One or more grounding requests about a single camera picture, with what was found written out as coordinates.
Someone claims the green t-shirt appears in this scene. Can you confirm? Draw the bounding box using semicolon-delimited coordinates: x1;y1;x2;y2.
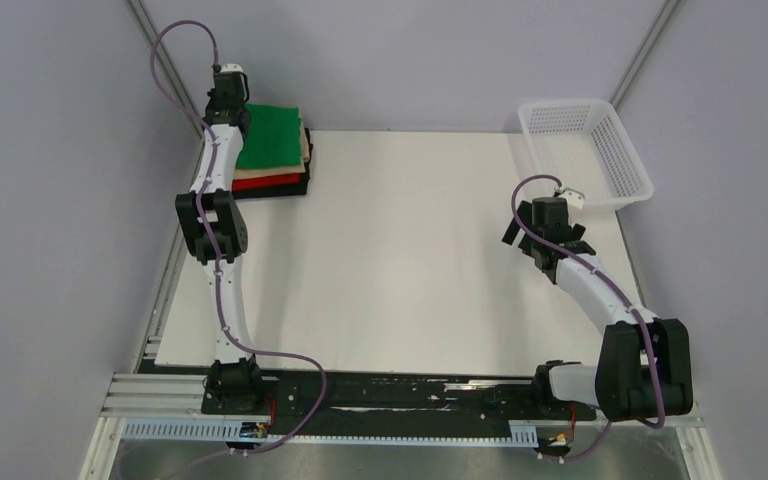
236;104;303;173

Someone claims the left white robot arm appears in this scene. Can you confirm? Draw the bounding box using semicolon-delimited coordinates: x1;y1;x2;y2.
174;64;267;413

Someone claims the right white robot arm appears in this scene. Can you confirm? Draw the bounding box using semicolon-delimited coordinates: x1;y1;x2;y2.
502;197;694;423

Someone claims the beige folded t-shirt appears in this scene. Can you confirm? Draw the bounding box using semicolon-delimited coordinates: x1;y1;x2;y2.
234;121;308;180

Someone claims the white plastic basket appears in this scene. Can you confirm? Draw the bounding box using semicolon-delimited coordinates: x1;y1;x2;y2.
517;98;654;211

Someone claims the red folded t-shirt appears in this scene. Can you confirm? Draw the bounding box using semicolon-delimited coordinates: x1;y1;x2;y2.
232;173;308;194

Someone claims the black folded t-shirt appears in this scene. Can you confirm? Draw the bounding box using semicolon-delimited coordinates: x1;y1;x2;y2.
232;127;313;200

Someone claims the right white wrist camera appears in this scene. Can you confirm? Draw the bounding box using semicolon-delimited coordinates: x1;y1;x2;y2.
554;187;585;210

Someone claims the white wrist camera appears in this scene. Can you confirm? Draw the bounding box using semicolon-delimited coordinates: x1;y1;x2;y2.
554;187;585;210
219;63;244;74

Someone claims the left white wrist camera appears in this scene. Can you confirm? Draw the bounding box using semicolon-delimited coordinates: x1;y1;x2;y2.
219;63;244;74

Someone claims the white slotted cable duct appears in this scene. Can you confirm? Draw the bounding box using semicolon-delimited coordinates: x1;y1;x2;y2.
120;418;539;448

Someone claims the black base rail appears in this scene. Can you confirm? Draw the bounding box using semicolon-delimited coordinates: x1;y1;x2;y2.
199;368;597;440

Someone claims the aluminium frame rail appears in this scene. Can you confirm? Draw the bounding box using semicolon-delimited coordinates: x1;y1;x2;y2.
102;370;705;431

